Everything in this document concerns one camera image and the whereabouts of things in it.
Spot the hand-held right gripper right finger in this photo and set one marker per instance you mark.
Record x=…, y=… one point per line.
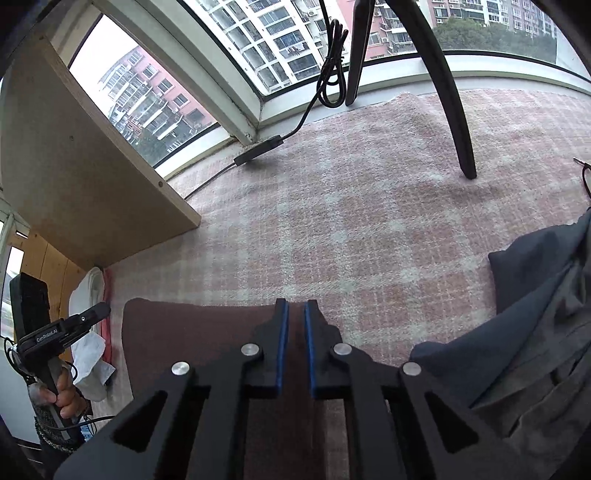
x=309, y=350

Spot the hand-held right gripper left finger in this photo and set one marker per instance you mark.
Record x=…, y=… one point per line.
x=282, y=346

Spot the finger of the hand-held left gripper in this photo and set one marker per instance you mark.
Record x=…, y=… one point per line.
x=90, y=318

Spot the brown sweater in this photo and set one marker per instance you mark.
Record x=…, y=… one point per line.
x=184, y=327

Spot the person's left hand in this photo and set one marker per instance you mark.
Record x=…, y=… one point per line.
x=69, y=397

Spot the pink garment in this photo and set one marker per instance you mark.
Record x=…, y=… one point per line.
x=108, y=323

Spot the white folded garment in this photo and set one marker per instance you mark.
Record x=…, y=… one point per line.
x=87, y=355

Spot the wooden board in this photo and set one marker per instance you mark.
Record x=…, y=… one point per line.
x=69, y=175

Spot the pink plaid blanket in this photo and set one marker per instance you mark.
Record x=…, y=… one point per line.
x=346, y=207

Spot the slate blue garment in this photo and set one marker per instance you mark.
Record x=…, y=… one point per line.
x=521, y=295

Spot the grey garment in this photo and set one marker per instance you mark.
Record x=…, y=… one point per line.
x=545, y=392

